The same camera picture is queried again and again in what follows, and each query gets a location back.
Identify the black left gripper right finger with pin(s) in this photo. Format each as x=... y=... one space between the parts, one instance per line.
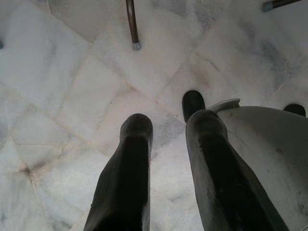
x=223 y=173

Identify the brown chair leg grey cap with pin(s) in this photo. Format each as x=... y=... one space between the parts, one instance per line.
x=280 y=4
x=132 y=24

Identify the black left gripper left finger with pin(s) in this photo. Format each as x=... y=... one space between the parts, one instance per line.
x=125 y=178

